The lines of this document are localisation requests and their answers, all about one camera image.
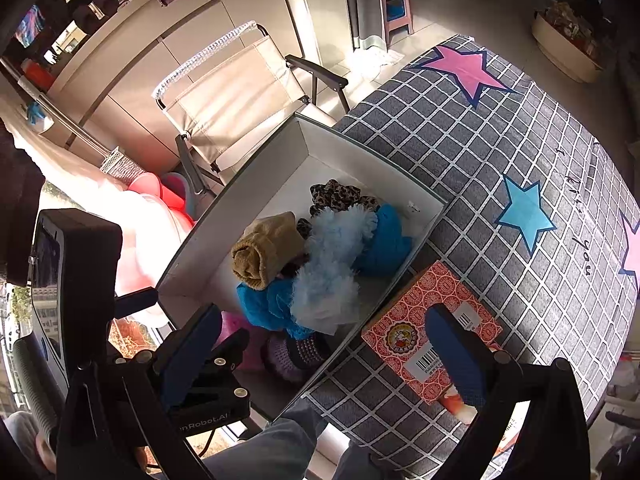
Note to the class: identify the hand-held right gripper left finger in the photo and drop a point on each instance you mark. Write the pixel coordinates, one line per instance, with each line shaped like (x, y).
(192, 355)

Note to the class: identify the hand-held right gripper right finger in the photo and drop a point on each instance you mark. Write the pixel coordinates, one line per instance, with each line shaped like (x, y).
(455, 355)

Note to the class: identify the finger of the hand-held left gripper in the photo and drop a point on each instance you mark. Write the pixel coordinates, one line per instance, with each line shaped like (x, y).
(137, 302)
(225, 375)

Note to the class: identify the pink sponge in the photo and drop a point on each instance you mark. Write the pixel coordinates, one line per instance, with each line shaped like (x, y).
(230, 322)

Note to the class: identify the purple knit scrunchie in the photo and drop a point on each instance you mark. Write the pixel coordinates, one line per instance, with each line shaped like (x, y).
(295, 357)

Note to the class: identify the blue crinkled cloth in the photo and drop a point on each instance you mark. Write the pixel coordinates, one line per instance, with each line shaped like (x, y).
(260, 305)
(387, 245)

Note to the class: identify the beige sock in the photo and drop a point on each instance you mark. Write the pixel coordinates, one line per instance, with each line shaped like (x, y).
(265, 250)

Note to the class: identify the light blue fluffy scrunchie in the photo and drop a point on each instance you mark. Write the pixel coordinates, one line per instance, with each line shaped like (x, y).
(325, 270)

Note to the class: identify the leopard print scrunchie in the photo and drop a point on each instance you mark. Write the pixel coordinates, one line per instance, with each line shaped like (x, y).
(340, 195)

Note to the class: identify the white cardboard box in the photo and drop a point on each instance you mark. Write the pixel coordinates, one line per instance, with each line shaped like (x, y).
(340, 160)

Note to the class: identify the person's left forearm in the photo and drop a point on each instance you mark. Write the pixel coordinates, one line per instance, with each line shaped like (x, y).
(22, 432)

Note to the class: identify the red patterned tissue box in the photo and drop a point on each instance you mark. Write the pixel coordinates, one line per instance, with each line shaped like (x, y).
(415, 310)

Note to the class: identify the person's left leg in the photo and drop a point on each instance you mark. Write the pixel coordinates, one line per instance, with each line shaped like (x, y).
(280, 450)

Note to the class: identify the red plastic basin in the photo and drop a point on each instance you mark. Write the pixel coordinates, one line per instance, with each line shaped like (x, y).
(150, 190)

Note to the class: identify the white perforated basket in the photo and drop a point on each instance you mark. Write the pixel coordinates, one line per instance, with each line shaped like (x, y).
(119, 162)

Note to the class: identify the silver pole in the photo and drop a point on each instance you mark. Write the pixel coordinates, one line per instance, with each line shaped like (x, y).
(75, 122)

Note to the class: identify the small teal rag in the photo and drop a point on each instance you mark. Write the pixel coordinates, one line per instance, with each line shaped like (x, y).
(36, 112)

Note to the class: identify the grey checkered star tablecloth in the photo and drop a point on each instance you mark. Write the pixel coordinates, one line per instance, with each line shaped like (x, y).
(450, 160)

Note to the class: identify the beige folding chair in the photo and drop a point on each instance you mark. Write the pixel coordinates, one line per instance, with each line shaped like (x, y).
(225, 100)

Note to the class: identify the pink plastic stool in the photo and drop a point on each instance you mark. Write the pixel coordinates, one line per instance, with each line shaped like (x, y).
(400, 25)

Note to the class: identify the grey curtain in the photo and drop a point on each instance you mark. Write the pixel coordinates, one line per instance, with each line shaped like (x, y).
(362, 5)

